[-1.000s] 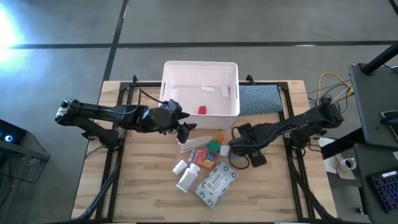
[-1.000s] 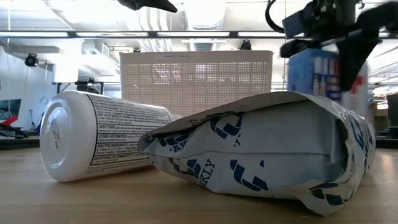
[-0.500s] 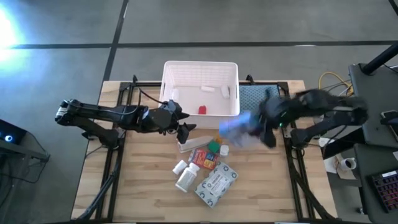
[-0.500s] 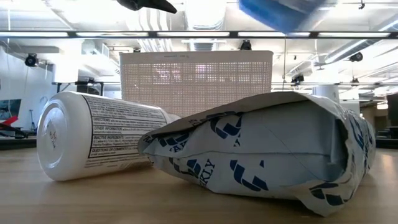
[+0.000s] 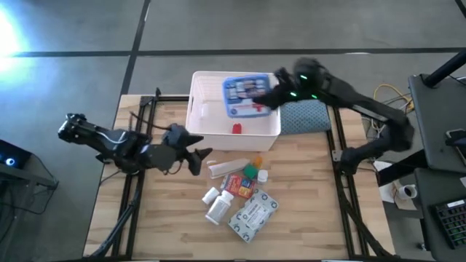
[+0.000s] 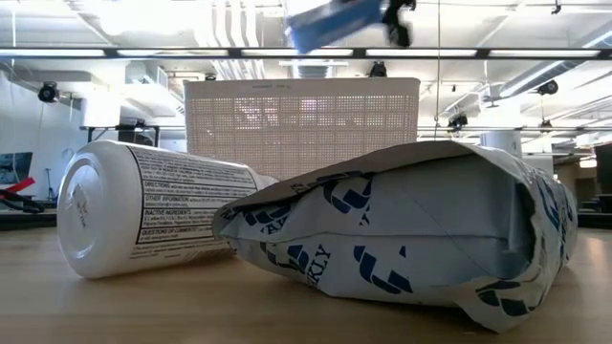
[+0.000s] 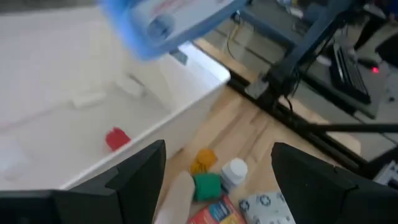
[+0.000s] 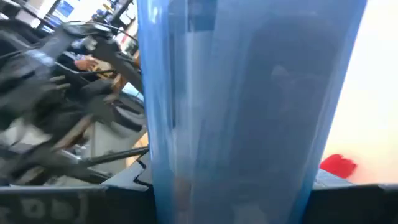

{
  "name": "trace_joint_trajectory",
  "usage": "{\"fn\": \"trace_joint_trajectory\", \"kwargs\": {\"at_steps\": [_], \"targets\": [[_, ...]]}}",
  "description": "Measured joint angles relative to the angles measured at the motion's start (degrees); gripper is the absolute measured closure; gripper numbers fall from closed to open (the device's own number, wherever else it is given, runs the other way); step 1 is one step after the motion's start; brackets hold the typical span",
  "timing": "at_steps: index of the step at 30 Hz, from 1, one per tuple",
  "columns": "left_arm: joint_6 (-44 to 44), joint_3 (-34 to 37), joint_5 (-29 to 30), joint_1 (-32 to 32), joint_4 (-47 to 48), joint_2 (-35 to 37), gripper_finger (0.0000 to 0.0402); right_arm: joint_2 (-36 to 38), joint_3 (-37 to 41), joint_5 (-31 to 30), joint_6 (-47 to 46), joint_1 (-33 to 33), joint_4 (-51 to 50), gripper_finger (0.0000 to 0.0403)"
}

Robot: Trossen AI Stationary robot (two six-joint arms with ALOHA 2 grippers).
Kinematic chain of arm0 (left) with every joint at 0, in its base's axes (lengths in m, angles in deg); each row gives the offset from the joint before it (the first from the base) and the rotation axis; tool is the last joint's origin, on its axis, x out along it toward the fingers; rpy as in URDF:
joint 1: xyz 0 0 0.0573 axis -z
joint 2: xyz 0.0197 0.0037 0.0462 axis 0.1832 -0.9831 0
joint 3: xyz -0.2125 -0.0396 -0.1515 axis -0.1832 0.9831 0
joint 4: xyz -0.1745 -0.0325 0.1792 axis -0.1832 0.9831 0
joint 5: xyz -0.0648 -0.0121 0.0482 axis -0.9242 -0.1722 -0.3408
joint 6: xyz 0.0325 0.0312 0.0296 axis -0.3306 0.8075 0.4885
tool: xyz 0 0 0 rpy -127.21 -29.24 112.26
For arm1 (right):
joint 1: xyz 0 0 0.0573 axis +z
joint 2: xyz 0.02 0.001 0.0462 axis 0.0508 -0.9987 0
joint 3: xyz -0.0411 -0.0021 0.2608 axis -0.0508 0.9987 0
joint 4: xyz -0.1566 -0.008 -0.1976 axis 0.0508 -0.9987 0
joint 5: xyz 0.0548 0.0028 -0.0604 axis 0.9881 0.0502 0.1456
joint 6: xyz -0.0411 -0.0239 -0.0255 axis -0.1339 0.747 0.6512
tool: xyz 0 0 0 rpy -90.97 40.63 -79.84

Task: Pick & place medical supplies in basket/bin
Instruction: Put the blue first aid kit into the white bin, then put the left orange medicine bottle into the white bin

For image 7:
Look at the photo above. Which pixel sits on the red small item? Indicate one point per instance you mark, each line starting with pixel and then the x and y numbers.
pixel 117 139

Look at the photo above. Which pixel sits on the beige bandage roll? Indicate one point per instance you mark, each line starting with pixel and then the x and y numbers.
pixel 177 202

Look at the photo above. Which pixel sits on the black frame post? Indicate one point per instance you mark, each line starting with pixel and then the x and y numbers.
pixel 298 53

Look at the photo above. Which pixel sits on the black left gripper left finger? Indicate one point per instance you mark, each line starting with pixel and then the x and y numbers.
pixel 133 193

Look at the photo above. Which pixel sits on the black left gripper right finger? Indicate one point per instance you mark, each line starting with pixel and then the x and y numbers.
pixel 317 189

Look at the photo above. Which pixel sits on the white perforated plastic basket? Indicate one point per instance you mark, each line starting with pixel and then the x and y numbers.
pixel 62 93

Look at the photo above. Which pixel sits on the black mouse red light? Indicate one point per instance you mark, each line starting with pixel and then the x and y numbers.
pixel 371 66

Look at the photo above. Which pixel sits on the blue first aid kit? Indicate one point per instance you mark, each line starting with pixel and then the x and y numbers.
pixel 174 21

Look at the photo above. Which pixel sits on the white printed box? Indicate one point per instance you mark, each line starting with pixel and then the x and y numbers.
pixel 388 174

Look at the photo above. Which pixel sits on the white paper package blue print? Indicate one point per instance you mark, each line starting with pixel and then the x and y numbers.
pixel 264 210

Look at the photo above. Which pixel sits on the red snack packet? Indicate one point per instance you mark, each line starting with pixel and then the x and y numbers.
pixel 217 213

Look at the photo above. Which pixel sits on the green toy block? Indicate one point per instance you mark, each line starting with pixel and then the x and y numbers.
pixel 207 186

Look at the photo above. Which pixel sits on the black keyboard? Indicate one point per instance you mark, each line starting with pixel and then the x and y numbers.
pixel 349 73

